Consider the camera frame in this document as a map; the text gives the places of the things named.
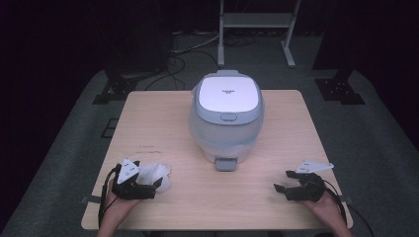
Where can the white and grey pedal trash can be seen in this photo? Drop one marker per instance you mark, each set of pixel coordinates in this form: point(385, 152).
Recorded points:
point(227, 95)

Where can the white paper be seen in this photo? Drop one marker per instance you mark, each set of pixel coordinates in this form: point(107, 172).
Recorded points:
point(154, 173)

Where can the white metal stand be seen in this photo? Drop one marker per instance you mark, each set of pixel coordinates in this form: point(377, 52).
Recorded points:
point(257, 20)

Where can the person's right hand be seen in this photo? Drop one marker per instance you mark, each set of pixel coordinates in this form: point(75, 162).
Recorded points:
point(326, 209)

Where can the black stand base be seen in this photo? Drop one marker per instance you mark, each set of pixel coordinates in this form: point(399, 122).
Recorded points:
point(339, 90)
point(113, 89)

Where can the person's left hand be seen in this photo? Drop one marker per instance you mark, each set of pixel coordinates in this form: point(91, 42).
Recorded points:
point(118, 207)

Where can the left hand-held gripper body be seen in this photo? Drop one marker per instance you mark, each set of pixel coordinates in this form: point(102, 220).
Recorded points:
point(131, 189)

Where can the grey tape piece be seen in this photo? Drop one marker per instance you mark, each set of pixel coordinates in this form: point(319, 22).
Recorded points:
point(92, 199)
point(347, 199)

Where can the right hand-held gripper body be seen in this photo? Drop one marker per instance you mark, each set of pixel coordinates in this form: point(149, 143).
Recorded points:
point(308, 191)

